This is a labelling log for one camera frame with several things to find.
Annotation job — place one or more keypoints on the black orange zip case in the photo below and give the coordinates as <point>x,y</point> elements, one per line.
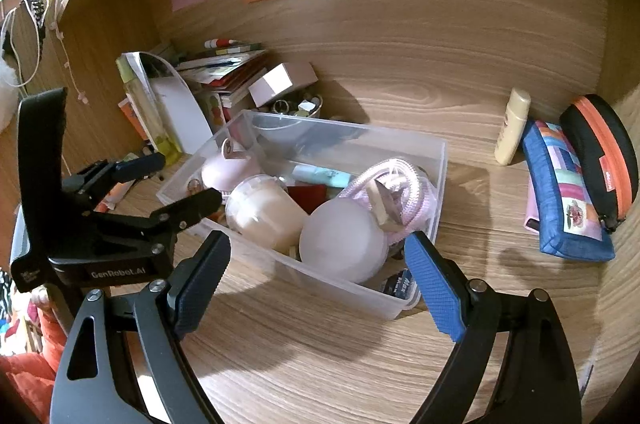
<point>607,156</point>

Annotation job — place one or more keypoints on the yellow green spray bottle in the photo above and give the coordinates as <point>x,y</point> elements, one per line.
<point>143,101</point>

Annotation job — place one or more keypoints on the cream lotion bottle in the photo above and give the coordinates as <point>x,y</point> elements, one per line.
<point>514,121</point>

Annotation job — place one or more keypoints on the white round cushion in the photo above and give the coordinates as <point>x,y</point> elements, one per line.
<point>341,239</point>

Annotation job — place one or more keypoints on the orange sleeve forearm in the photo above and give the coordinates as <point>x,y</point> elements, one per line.
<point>30,377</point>

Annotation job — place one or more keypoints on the small white pink box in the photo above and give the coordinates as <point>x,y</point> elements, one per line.
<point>280,81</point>

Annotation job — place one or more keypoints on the red cloth pouch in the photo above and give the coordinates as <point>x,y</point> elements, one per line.
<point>308,196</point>

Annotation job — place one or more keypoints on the teal tube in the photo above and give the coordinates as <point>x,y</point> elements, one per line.
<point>331,178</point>

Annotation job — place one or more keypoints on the pink round case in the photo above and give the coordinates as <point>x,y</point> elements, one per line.
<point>230,166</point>

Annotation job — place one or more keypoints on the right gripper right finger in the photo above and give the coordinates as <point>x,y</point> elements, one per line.
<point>537,382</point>

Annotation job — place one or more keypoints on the blue card box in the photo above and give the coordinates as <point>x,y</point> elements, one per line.
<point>398,285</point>

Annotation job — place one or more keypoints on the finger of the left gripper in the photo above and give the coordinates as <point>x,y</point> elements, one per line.
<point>172,218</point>
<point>91,184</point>

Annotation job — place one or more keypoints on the clear plastic storage bin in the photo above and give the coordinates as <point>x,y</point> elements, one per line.
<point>315,160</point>

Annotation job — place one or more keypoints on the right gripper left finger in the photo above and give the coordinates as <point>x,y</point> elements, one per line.
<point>96,380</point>

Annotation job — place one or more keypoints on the orange packet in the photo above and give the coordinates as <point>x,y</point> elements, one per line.
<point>126,108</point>

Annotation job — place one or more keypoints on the blue patchwork pencil case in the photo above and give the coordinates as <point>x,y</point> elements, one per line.
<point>569,226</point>

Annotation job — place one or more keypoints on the stack of books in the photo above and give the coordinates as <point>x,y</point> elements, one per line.
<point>225,73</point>

